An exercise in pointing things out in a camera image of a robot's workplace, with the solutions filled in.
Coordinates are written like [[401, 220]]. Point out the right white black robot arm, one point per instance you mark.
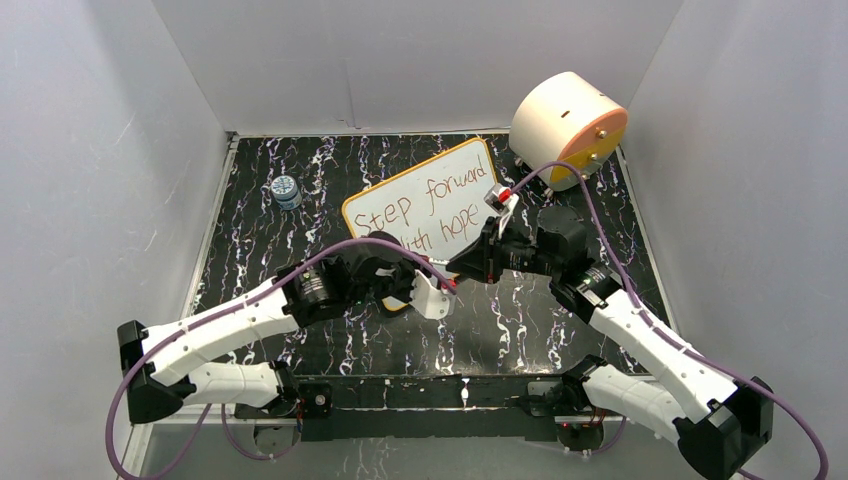
[[716, 422]]

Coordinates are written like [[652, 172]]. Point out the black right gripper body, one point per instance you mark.
[[514, 253]]

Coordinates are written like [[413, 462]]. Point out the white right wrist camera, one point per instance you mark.
[[503, 201]]

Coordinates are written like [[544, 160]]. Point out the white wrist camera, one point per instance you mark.
[[503, 201], [431, 302]]

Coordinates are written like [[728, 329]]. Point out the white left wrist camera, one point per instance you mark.
[[431, 302]]

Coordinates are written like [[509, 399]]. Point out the blue white round jar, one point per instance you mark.
[[286, 192]]

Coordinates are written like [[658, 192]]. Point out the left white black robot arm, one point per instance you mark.
[[167, 367]]

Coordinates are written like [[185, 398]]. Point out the yellow framed whiteboard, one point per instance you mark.
[[435, 208]]

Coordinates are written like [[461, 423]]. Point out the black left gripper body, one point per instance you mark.
[[399, 286]]

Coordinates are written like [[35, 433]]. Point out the cream round drawer box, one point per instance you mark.
[[567, 119]]

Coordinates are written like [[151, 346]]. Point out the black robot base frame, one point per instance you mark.
[[535, 407]]

